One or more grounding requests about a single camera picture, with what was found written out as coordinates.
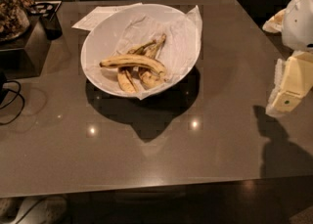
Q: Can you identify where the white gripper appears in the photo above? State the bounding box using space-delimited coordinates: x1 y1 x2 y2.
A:
262 0 313 117

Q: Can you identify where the yellow banana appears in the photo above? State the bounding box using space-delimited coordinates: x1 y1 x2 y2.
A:
99 54 167 76

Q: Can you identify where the lower right banana piece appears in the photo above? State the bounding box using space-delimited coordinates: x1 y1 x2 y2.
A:
138 67 165 89

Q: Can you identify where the banana piece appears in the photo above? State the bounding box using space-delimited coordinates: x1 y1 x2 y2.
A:
117 67 138 93
138 67 165 89

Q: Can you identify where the upper banana with stem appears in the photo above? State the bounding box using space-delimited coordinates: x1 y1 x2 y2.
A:
128 34 166 59

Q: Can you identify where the white bowl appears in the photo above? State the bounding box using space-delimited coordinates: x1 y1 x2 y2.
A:
80 3 201 99

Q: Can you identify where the lower left banana piece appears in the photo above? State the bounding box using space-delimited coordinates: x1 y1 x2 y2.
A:
117 67 138 93

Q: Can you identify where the white plastic bag liner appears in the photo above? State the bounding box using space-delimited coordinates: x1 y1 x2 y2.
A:
113 4 202 100

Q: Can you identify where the white paper sheet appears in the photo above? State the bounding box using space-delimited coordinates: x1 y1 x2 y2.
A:
72 3 141 31

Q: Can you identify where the black cup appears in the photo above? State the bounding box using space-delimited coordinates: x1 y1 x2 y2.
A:
39 12 63 40

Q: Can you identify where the dark box stand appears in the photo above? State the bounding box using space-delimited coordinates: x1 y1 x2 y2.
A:
0 17 51 79

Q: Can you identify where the glass jar with snacks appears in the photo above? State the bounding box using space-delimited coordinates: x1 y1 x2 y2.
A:
0 0 30 42

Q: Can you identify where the black cable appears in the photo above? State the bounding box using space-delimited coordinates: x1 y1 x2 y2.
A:
0 79 26 126

